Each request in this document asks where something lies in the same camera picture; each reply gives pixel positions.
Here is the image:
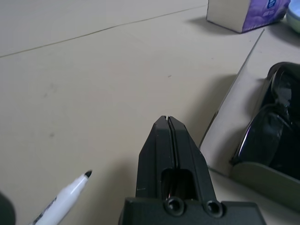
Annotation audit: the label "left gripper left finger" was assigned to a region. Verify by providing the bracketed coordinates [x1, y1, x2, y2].
[135, 115, 175, 200]

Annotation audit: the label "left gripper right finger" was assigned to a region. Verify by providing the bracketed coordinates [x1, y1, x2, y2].
[168, 115, 211, 203]

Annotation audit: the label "black sunglasses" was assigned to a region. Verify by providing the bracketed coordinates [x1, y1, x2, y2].
[229, 62, 300, 181]

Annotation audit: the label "grey glasses case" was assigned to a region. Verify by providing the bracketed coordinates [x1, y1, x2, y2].
[198, 28, 300, 208]

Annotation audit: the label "white marker with black cap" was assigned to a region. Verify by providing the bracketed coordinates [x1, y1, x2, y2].
[28, 170, 93, 225]

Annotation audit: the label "blue plate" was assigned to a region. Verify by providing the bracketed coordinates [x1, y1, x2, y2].
[287, 0, 300, 17]

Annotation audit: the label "purple tissue pack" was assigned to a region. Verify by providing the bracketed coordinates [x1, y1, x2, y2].
[206, 0, 291, 33]

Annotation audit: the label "green plate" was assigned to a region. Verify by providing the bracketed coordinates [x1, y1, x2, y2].
[286, 10, 300, 33]

